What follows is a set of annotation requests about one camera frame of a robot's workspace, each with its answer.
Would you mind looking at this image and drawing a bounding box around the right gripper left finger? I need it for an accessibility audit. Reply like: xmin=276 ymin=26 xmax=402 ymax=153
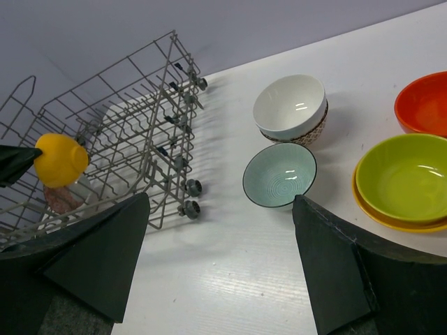
xmin=1 ymin=193 xmax=150 ymax=334

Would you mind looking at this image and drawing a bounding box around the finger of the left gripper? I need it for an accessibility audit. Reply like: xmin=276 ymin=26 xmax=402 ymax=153
xmin=0 ymin=145 xmax=43 ymax=188

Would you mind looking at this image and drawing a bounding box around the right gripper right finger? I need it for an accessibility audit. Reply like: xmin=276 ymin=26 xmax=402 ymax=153
xmin=293 ymin=195 xmax=446 ymax=334

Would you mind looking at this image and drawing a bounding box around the yellow-orange bowl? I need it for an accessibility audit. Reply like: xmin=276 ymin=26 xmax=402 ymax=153
xmin=34 ymin=133 xmax=89 ymax=188

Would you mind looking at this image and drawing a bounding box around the pink speckled bowl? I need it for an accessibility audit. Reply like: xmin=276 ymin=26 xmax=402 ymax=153
xmin=43 ymin=175 xmax=92 ymax=214

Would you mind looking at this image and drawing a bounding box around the yellow bowl under green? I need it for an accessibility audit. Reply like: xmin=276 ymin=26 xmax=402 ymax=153
xmin=351 ymin=166 xmax=446 ymax=233

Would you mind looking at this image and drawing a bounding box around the lime green bowl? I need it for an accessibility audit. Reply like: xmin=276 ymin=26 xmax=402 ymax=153
xmin=355 ymin=133 xmax=446 ymax=223

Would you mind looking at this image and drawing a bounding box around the light blue ribbed bowl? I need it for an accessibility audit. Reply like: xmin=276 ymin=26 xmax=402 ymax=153
xmin=242 ymin=143 xmax=318 ymax=211

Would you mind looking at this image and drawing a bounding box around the red-orange bowl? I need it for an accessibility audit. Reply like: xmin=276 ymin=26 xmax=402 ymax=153
xmin=394 ymin=71 xmax=446 ymax=137

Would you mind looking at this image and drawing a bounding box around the white patterned bowl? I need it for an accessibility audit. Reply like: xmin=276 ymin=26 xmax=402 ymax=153
xmin=253 ymin=74 xmax=328 ymax=146

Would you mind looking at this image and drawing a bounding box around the grey wire dish rack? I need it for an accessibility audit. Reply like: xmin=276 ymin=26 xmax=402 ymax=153
xmin=1 ymin=31 xmax=207 ymax=248

